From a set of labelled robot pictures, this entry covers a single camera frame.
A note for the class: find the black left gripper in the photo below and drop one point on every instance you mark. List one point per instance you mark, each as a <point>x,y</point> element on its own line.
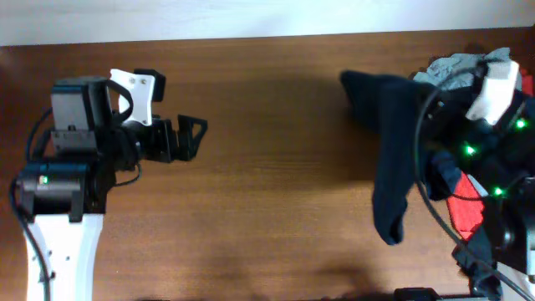
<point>169,150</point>

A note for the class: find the dark navy blue shorts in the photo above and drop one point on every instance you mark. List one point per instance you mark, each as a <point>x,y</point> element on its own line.
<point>388,105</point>

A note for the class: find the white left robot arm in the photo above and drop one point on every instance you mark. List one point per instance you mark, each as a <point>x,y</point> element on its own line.
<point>101,126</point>

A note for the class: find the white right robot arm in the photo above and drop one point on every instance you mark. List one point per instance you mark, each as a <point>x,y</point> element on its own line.
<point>500,156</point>

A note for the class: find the light blue grey garment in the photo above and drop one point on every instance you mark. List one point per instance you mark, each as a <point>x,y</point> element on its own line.
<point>440,68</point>

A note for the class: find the red garment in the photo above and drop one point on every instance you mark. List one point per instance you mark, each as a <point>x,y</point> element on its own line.
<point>466,216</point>

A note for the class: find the black garment in pile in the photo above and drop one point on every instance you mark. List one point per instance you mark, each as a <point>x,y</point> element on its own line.
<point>482,283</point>

